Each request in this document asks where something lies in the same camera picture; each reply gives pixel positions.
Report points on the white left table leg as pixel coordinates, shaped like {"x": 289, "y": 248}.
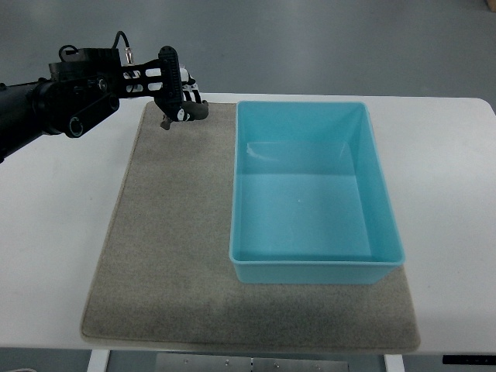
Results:
{"x": 98, "y": 361}

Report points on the brown toy hippo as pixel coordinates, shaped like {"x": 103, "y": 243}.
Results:
{"x": 196, "y": 111}

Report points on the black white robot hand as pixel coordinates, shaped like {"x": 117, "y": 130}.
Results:
{"x": 186, "y": 89}

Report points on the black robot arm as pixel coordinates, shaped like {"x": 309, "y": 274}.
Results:
{"x": 85, "y": 88}

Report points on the white right table leg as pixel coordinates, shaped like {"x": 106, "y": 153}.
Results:
{"x": 394, "y": 363}

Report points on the blue plastic box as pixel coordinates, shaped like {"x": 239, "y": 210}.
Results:
{"x": 310, "y": 202}

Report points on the white table leg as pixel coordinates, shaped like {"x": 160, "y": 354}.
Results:
{"x": 98, "y": 361}
{"x": 394, "y": 363}

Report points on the grey felt mat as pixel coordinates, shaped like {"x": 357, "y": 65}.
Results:
{"x": 164, "y": 278}

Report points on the grey metal table crossbar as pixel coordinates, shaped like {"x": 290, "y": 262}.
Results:
{"x": 191, "y": 362}

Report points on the black table control panel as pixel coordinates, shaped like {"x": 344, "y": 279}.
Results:
{"x": 477, "y": 360}

